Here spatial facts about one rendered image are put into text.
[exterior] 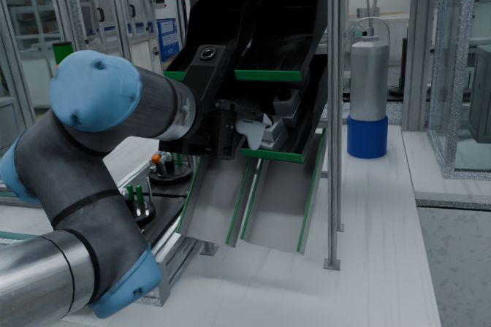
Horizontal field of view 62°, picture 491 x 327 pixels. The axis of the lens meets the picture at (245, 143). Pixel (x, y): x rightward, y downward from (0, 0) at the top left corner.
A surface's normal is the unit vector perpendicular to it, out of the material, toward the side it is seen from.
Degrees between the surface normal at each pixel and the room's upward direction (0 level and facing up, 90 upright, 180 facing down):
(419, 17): 90
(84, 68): 66
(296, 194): 45
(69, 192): 54
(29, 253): 29
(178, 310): 0
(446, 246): 90
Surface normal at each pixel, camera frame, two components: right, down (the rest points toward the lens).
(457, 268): -0.27, 0.36
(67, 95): -0.43, -0.08
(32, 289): 0.82, -0.33
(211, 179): -0.36, -0.42
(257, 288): -0.07, -0.93
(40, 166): -0.22, -0.11
